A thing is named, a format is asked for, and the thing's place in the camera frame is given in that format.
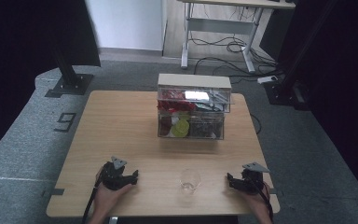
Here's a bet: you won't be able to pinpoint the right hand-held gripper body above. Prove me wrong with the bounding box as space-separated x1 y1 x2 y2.
241 161 271 196

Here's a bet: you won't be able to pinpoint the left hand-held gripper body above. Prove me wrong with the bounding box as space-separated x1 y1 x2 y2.
98 155 129 191

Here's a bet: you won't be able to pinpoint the person's right hand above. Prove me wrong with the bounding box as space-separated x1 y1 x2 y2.
240 182 271 217

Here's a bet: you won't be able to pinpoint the clear glass cup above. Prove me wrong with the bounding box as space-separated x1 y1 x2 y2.
179 168 202 196

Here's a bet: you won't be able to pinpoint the pile of dark packets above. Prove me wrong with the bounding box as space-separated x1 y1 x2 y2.
189 117 224 139

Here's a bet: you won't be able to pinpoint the dark red packet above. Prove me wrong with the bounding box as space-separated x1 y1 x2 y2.
158 115 173 137

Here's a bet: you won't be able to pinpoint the green round container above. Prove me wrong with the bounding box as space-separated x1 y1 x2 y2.
171 119 190 138

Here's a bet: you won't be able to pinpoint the clear acrylic drawer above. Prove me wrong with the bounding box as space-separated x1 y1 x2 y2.
157 87 235 114
157 111 225 141

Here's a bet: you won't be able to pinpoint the pile of grey packets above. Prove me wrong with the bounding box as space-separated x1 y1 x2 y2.
195 89 231 112

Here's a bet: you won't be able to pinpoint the pile of red packets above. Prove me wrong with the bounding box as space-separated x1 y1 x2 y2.
158 89 197 114

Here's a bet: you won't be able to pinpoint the white packet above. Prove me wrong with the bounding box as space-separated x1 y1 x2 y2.
184 91 211 102

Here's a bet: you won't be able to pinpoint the white power strip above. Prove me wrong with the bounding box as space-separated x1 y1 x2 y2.
256 75 279 85

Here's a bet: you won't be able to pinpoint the black metal stand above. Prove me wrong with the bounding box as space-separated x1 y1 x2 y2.
44 46 94 99
262 0 339 108

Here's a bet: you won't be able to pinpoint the clear drawer cabinet beige top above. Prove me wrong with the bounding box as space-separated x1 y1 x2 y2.
157 73 235 141

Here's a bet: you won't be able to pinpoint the black curtain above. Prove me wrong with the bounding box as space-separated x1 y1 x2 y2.
259 0 358 211
0 0 103 164

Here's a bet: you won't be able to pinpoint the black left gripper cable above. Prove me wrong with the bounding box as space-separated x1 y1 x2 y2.
81 169 104 224

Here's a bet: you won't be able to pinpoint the thin black cable loop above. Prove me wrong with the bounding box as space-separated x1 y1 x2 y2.
249 113 263 135

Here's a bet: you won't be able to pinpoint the black floor cables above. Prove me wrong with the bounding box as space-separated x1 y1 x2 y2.
188 29 285 82

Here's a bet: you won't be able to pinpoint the white desk frame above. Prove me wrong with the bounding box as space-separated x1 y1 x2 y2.
176 0 296 75

